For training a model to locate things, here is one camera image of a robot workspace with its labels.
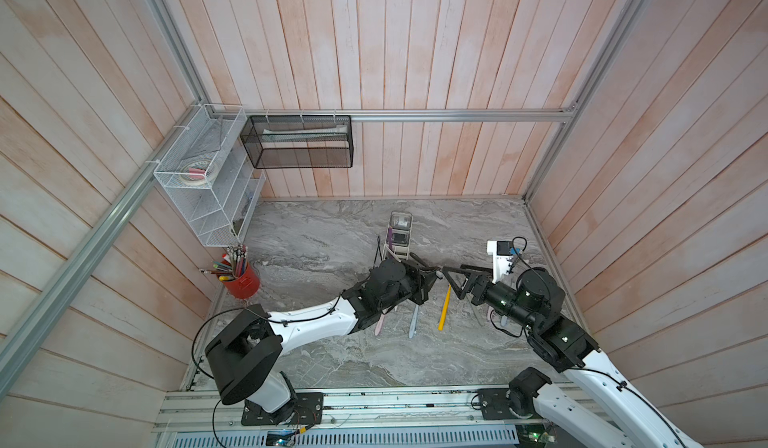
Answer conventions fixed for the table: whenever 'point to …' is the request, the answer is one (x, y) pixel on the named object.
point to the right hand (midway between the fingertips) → (451, 268)
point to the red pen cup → (245, 285)
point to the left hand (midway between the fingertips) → (444, 270)
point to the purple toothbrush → (390, 235)
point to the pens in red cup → (235, 271)
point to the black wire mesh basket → (299, 141)
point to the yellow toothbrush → (445, 307)
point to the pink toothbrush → (379, 325)
